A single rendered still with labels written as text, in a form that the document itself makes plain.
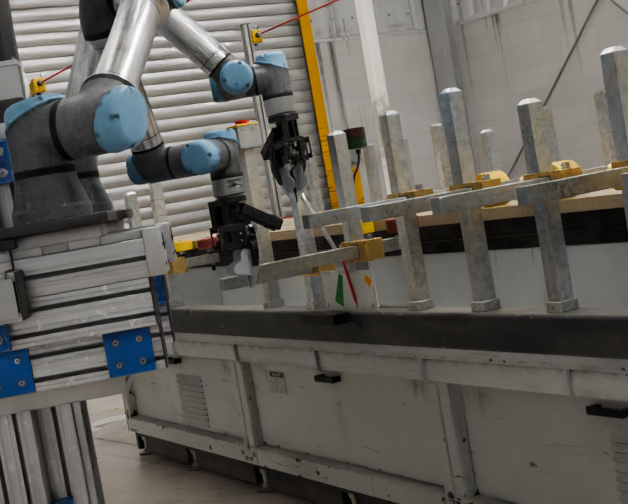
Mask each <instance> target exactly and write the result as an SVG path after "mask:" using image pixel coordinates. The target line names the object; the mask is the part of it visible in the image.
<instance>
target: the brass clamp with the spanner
mask: <svg viewBox="0 0 628 504"><path fill-rule="evenodd" d="M356 245H357V246H358V251H359V257H360V258H356V259H351V260H346V261H345V262H363V261H372V260H376V259H381V258H385V254H384V248H383V242H382V237H378V238H374V239H369V240H366V239H360V240H356V241H349V242H342V243H341V245H340V246H339V248H343V247H348V246H356Z"/></svg>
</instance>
